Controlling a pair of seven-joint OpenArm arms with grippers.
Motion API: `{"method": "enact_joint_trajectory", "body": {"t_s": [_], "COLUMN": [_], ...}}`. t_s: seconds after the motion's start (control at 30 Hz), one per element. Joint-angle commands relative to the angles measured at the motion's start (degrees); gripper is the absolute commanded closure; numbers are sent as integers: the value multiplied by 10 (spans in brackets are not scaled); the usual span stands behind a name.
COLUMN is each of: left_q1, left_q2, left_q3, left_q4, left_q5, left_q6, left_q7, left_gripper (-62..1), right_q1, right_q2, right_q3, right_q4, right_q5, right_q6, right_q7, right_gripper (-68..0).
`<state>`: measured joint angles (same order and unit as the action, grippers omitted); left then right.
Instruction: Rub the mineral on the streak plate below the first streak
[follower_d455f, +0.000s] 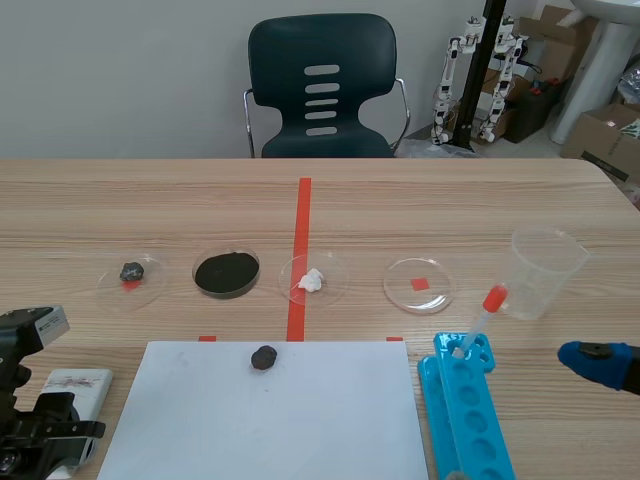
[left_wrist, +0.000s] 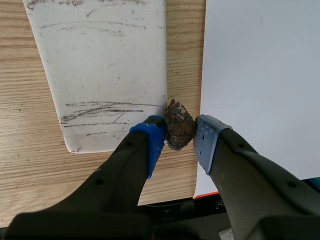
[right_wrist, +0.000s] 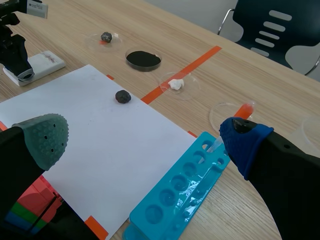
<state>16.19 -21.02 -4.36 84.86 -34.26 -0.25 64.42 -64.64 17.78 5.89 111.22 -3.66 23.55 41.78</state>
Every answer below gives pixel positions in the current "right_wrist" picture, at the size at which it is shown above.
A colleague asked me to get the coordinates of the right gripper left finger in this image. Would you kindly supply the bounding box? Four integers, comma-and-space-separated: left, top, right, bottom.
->
0, 113, 70, 221

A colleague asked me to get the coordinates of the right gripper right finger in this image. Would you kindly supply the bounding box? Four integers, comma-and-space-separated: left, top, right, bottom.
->
219, 116, 320, 240

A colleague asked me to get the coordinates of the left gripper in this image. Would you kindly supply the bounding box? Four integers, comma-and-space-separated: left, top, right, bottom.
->
0, 0, 35, 83

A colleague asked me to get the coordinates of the small white tile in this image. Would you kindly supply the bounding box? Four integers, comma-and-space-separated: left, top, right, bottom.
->
2, 50, 67, 87

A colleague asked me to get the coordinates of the red green blue brick block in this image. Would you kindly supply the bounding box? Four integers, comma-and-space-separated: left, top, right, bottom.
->
3, 174, 64, 236

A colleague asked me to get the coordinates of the white sheet of paper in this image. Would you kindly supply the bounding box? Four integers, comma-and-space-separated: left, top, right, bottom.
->
0, 64, 198, 240

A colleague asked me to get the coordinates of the dropper with red bulb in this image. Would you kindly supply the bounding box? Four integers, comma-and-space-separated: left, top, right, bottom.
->
198, 100, 257, 165

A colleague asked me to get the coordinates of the clear glass dish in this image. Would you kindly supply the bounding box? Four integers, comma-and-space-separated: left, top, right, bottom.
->
85, 31, 124, 54
208, 100, 256, 134
158, 71, 202, 101

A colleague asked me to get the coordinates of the small dark round stone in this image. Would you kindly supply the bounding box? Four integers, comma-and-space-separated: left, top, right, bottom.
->
114, 89, 132, 105

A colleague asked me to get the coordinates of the small dark speckled stone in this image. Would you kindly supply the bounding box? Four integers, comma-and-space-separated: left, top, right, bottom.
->
100, 31, 114, 44

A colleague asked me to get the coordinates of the turquoise rack with round holes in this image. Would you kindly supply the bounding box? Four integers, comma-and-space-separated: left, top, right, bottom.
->
123, 131, 231, 240

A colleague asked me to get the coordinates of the glass dish with black powder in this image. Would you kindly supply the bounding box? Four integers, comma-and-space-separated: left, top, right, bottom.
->
124, 46, 163, 74

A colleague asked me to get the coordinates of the white lump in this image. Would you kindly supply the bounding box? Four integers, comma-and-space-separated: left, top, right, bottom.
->
167, 78, 186, 91

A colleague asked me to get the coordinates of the dark blue chair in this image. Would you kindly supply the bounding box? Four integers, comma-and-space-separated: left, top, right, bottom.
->
216, 0, 320, 76

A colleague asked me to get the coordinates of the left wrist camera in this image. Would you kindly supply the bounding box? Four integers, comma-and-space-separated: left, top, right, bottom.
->
25, 0, 49, 19

